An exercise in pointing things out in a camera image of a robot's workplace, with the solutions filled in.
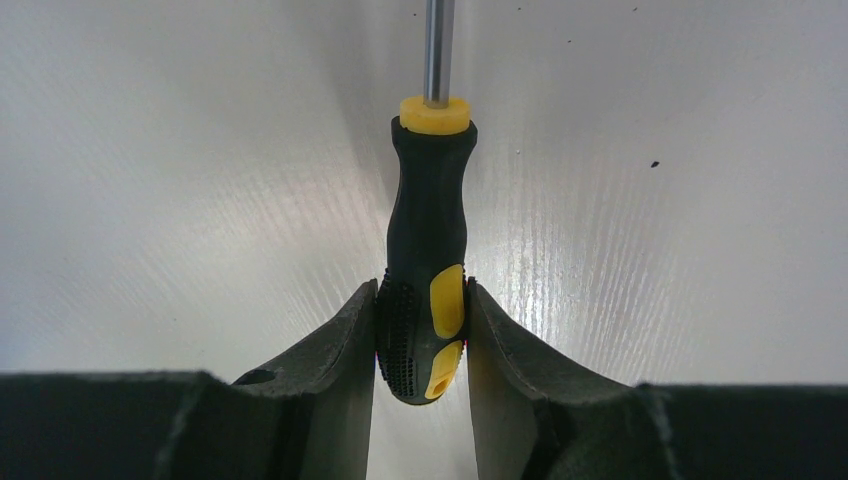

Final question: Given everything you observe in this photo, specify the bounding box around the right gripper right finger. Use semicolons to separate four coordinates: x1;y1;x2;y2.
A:
467;283;847;479

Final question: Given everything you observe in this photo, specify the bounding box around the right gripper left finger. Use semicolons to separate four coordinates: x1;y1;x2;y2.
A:
1;281;377;479

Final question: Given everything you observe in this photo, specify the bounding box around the black yellow screwdriver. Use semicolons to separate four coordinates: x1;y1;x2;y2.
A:
376;1;478;405

